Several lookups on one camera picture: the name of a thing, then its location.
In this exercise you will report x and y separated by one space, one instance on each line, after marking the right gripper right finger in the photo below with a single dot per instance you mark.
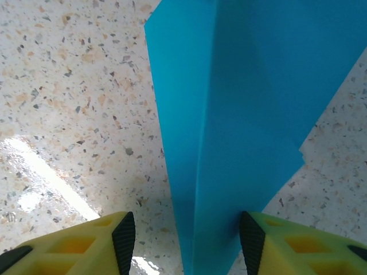
301 252

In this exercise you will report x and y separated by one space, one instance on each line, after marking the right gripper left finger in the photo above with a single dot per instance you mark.
71 249

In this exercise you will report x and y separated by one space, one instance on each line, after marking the blue paper sheet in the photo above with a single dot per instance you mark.
229 114

